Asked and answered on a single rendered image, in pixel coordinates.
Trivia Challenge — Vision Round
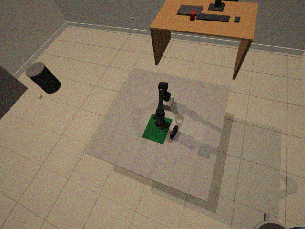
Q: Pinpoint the green circuit board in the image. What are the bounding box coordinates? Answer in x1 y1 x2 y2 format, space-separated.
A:
142 114 172 144

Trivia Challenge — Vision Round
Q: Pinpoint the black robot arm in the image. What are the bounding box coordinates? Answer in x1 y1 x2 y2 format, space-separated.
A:
154 82 171 127

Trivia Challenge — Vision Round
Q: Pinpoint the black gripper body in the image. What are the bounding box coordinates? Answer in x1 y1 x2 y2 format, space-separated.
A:
153 115 170 129

